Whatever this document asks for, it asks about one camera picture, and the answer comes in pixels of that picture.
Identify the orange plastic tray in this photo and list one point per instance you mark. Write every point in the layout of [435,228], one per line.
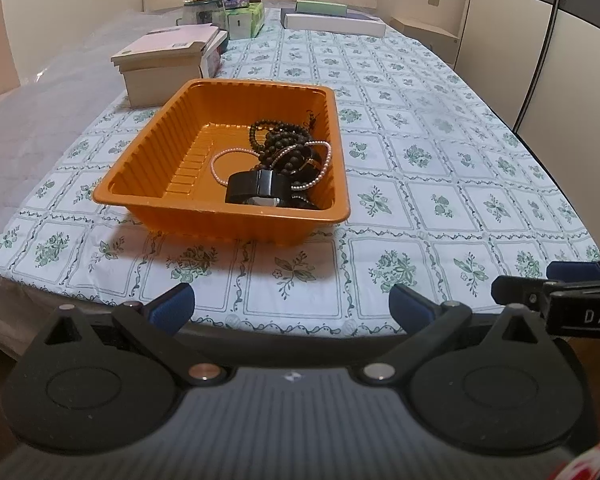
[170,160]

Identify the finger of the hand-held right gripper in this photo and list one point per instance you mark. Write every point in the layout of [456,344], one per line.
[522,291]
[580,271]

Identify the beige cardboard box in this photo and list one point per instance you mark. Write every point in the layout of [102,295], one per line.
[425,32]

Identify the long white box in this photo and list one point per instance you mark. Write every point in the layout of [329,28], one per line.
[330,25]

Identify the glass jar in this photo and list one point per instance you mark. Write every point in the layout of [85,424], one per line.
[202,12]

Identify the green flat box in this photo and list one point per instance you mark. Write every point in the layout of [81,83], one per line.
[322,6]

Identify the green tissue pack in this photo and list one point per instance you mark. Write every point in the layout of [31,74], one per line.
[245,20]

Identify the cream wardrobe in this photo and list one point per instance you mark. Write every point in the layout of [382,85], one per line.
[545,60]

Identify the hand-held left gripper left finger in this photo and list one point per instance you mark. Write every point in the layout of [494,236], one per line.
[172,305]

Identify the beige lidded box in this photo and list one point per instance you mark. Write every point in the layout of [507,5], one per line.
[155,77]

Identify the red patterned white cloth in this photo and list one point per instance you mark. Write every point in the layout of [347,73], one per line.
[597,462]

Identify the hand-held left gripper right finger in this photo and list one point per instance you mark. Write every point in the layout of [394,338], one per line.
[410,307]

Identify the green floral tablecloth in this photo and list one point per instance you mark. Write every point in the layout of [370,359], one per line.
[405,110]

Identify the white box with pink side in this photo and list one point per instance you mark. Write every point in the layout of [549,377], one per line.
[215,55]

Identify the pink booklet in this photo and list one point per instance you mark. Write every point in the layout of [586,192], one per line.
[180,37]

